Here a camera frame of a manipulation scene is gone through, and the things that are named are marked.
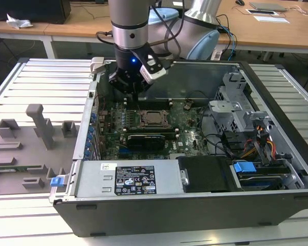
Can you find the grey parts rack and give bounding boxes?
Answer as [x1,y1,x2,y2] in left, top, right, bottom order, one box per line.
[0,104,81,196]

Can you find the black drive bay cover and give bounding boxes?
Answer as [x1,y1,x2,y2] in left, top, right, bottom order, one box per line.
[178,155,237,193]

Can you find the black monitor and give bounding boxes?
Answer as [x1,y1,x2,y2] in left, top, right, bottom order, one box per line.
[0,0,72,25]

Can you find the hard disk in blue carrier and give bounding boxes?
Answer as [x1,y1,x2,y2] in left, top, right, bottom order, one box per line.
[233,160,292,191]

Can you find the crumpled white tissue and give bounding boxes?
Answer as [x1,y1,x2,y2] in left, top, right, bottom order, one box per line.
[6,13,33,29]

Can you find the thin wire locking lever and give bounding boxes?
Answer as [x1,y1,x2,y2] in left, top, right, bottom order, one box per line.
[136,104,147,123]

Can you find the black power cable bundle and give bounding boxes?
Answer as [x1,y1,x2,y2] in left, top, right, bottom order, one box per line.
[220,130,244,157]

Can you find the black graphics card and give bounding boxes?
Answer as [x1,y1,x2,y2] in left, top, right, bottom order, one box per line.
[127,133,167,152]

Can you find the metal socket cover frame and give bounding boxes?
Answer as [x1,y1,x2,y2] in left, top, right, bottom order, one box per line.
[140,110,170,128]

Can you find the silver CPU with green edge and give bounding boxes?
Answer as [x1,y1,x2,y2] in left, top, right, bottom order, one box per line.
[144,112,163,126]

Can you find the black RAM slot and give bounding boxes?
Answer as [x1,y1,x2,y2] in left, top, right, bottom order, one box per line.
[125,104,174,110]
[122,128,181,134]
[122,132,182,140]
[138,100,174,106]

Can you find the coloured power wires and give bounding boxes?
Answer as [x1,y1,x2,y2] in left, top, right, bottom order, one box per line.
[242,125,277,160]

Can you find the green motherboard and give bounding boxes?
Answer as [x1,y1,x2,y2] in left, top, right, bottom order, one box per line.
[96,98,214,161]

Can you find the green RAM stick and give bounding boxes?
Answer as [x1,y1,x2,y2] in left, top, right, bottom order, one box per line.
[0,166,43,173]

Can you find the blue cable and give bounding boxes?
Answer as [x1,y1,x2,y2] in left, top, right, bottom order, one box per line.
[224,25,238,62]

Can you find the wooden desk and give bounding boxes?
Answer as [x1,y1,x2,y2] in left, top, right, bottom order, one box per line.
[215,0,308,63]
[0,0,113,60]

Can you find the grey laptop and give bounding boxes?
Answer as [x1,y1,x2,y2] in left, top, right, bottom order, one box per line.
[248,1,288,12]

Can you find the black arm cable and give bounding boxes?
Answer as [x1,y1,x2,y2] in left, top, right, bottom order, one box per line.
[95,5,182,60]

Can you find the silver drive cage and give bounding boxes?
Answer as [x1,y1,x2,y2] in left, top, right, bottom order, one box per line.
[209,71,271,134]

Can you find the open grey PC case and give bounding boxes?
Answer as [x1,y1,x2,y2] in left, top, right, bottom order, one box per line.
[49,59,308,238]

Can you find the silver power supply unit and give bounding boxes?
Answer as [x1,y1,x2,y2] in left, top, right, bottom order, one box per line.
[72,160,181,200]

